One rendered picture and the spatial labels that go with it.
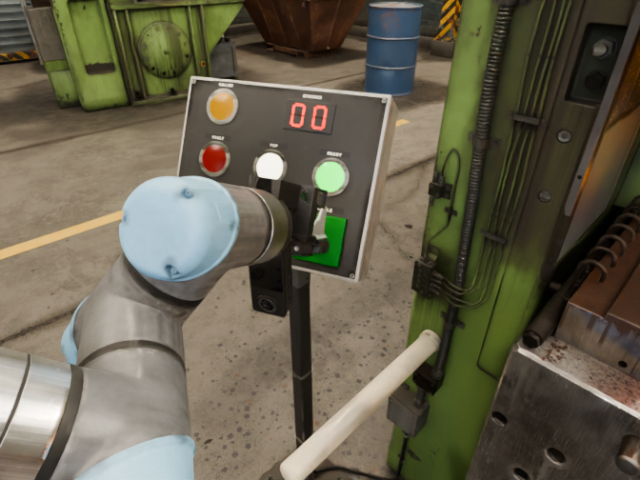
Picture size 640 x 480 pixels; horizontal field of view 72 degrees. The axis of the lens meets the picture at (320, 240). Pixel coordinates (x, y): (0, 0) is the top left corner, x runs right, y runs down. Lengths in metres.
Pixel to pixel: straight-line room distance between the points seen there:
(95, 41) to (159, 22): 0.64
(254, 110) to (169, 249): 0.45
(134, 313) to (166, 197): 0.09
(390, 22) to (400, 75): 0.55
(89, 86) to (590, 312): 4.86
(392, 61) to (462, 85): 4.33
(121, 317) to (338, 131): 0.44
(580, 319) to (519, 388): 0.13
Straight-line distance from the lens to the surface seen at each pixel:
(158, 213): 0.32
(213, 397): 1.75
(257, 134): 0.72
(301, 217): 0.50
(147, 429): 0.29
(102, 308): 0.37
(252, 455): 1.60
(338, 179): 0.66
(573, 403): 0.70
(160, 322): 0.35
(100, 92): 5.15
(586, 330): 0.70
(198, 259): 0.31
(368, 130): 0.66
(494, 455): 0.86
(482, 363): 1.03
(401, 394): 1.23
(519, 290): 0.89
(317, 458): 0.86
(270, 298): 0.51
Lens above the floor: 1.38
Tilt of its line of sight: 34 degrees down
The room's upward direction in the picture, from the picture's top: straight up
